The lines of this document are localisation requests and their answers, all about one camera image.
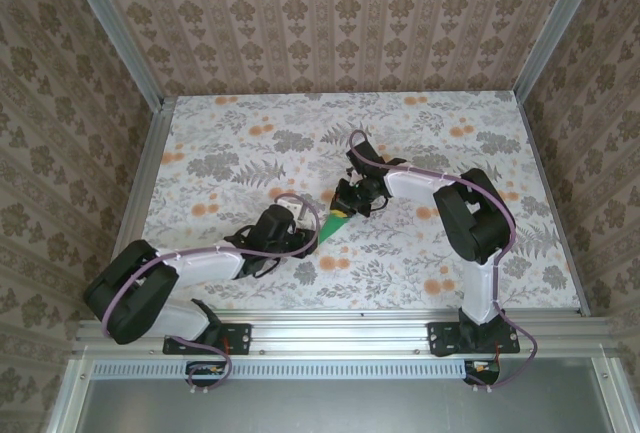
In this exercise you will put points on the grey metal panel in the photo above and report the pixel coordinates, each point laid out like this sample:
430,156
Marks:
350,408

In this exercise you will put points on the aluminium frame post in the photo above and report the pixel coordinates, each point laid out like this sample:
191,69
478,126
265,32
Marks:
117,28
556,28

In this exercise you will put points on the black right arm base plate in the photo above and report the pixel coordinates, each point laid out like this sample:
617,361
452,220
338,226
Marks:
510,338

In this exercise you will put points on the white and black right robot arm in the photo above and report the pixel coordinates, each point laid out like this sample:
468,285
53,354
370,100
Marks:
410,185

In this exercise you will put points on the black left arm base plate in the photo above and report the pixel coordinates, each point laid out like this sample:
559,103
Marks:
240,338

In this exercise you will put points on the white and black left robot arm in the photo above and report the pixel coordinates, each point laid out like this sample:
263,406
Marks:
205,263

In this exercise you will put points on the aluminium mounting beam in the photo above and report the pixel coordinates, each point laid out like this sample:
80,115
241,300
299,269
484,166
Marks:
340,335

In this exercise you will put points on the green cloth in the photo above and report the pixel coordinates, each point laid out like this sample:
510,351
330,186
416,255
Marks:
332,227

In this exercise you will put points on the aluminium side rail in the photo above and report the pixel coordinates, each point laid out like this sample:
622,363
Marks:
139,193
551,203

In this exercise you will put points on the floral table mat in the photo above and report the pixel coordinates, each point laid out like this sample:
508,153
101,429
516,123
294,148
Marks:
400,263

